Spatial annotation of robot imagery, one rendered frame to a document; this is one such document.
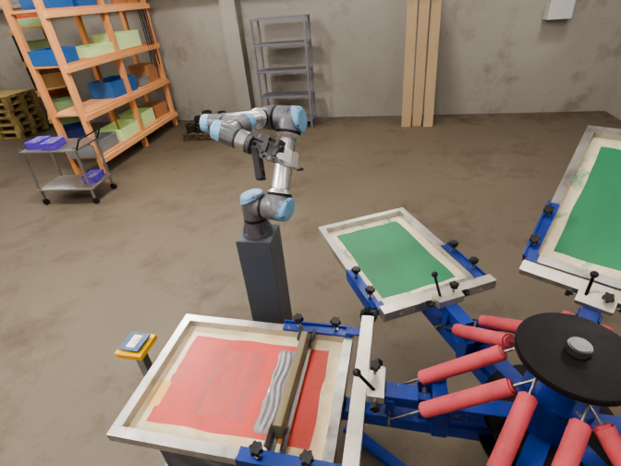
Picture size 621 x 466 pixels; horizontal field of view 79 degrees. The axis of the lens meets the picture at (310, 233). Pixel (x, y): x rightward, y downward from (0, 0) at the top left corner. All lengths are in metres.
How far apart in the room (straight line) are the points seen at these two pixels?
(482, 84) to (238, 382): 7.32
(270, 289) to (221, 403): 0.71
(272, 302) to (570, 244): 1.46
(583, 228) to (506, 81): 6.35
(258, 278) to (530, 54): 7.03
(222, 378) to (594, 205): 1.79
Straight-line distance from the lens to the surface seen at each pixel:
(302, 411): 1.50
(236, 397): 1.58
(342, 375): 1.53
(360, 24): 7.88
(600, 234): 2.08
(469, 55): 8.03
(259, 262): 1.96
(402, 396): 1.43
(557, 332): 1.36
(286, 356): 1.65
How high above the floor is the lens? 2.22
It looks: 32 degrees down
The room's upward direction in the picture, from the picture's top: 5 degrees counter-clockwise
